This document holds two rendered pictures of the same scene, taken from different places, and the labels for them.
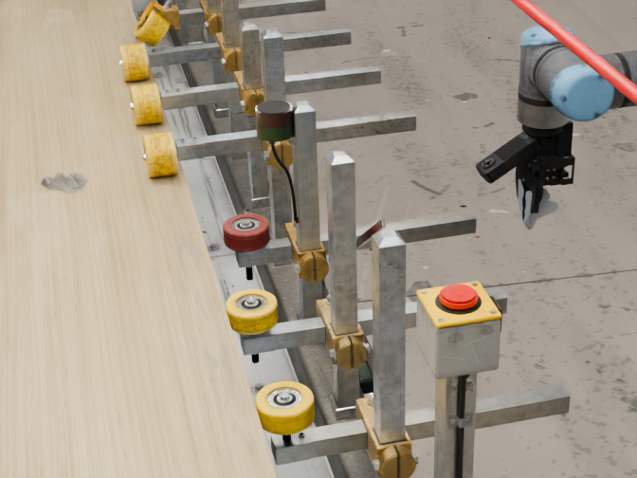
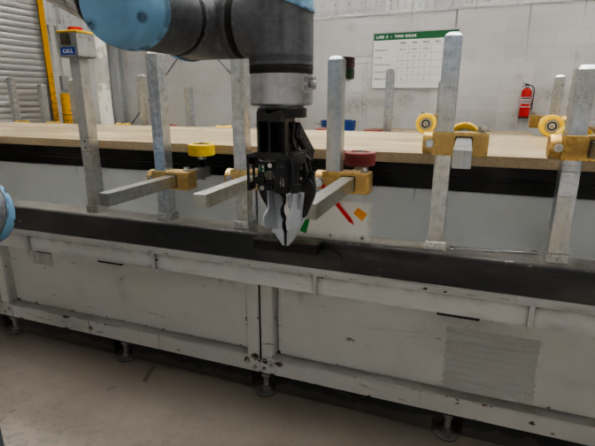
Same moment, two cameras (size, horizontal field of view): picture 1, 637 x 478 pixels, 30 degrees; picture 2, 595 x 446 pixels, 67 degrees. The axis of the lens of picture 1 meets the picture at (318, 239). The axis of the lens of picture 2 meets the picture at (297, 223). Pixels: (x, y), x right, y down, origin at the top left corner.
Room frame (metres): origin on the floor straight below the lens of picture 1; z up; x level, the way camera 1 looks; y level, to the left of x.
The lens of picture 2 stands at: (2.29, -0.95, 1.04)
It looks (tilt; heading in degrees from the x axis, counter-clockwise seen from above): 16 degrees down; 122
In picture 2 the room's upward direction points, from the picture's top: straight up
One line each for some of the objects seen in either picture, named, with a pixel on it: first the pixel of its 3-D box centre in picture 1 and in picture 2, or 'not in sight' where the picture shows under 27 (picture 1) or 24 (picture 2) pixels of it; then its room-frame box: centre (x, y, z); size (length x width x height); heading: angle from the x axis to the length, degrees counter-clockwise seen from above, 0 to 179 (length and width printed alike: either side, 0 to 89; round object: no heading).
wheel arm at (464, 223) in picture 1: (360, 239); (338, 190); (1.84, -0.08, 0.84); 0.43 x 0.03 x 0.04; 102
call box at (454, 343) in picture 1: (457, 332); (77, 46); (1.04, -0.14, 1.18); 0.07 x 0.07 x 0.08; 12
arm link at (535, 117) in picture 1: (542, 109); (283, 92); (1.91, -0.40, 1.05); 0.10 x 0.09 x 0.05; 14
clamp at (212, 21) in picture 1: (214, 17); not in sight; (2.78, 0.23, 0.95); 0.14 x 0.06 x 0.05; 12
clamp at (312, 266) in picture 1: (304, 251); (343, 180); (1.80, 0.02, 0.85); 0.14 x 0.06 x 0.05; 12
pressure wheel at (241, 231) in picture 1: (247, 250); (359, 172); (1.80, 0.12, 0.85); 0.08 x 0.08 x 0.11
